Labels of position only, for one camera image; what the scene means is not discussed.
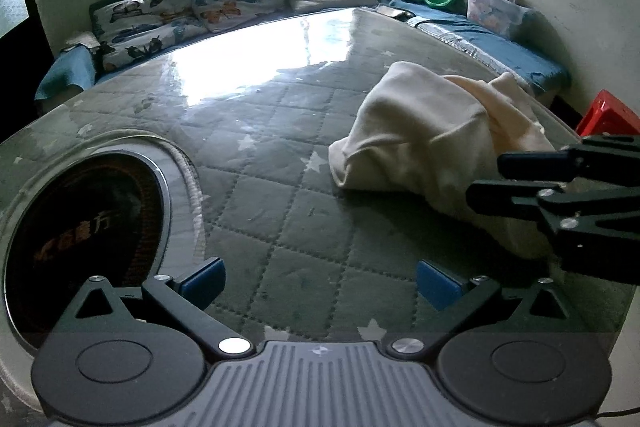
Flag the cream white garment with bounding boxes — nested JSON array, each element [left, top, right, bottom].
[[327, 60, 562, 258]]

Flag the blue bed sheet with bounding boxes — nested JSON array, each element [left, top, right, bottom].
[[35, 0, 570, 109]]

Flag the red plastic box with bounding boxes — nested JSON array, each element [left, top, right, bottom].
[[576, 90, 640, 136]]

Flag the long butterfly print pillow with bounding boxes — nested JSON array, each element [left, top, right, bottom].
[[91, 0, 207, 72]]

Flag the clear plastic storage box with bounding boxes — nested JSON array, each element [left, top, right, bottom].
[[466, 0, 532, 40]]

